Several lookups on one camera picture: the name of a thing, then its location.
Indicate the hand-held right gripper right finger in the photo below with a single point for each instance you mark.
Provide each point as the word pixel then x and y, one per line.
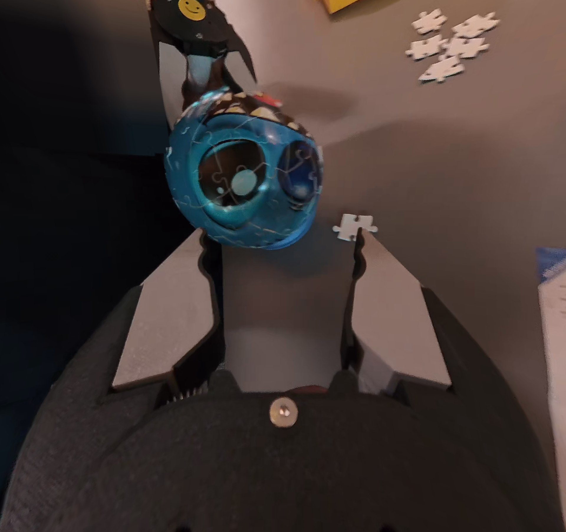
pixel 393 320

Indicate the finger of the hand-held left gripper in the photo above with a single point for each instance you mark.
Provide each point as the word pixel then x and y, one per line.
pixel 171 81
pixel 226 74

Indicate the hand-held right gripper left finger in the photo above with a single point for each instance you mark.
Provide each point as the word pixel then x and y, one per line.
pixel 168 320

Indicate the blue cartoon puzzle ball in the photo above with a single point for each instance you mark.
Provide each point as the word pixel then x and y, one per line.
pixel 243 174

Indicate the white puzzle piece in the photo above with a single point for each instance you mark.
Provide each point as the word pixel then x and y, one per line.
pixel 356 226
pixel 476 24
pixel 429 20
pixel 442 69
pixel 425 47
pixel 466 47

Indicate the white instruction leaflet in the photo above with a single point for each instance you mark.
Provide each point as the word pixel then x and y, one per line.
pixel 555 364

